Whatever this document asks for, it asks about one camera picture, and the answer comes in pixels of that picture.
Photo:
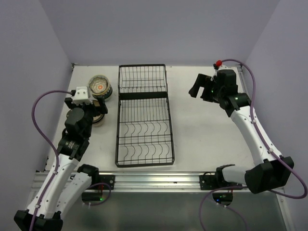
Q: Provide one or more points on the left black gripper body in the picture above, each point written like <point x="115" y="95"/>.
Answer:
<point x="89" y="109"/>

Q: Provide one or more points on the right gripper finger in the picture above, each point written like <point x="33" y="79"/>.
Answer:
<point x="203" y="79"/>
<point x="195" y="89"/>

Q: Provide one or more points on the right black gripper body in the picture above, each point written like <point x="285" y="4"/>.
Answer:
<point x="211" y="92"/>

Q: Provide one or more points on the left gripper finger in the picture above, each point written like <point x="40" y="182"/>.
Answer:
<point x="101" y="108"/>
<point x="69" y="102"/>

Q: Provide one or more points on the beige plain bowl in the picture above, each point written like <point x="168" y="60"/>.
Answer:
<point x="98" y="120"/>

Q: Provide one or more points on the yellow green patterned bowl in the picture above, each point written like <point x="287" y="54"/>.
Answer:
<point x="100" y="87"/>

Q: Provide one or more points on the teal white dotted bowl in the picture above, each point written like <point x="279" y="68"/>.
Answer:
<point x="106" y="97"/>

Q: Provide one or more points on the white scalloped patterned bowl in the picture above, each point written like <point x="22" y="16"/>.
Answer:
<point x="97" y="78"/>

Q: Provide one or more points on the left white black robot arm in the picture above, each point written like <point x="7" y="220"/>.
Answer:
<point x="66" y="180"/>

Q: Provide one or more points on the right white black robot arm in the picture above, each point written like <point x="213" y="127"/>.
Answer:
<point x="271" y="170"/>

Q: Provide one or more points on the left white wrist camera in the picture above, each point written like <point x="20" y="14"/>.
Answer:
<point x="82" y="96"/>

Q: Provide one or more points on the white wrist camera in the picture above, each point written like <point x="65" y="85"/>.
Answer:
<point x="219" y="66"/>
<point x="82" y="96"/>

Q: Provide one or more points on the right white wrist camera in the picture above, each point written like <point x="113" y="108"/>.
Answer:
<point x="219" y="66"/>

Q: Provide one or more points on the black wire dish rack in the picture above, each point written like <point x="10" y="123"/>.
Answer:
<point x="144" y="135"/>

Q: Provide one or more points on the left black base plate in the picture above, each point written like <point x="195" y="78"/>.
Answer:
<point x="106" y="181"/>

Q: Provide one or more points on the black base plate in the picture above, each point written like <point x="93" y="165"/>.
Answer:
<point x="209" y="181"/>
<point x="106" y="181"/>

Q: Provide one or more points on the aluminium mounting rail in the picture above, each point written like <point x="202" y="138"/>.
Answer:
<point x="156" y="182"/>

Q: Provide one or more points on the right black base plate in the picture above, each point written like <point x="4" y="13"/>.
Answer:
<point x="209" y="181"/>

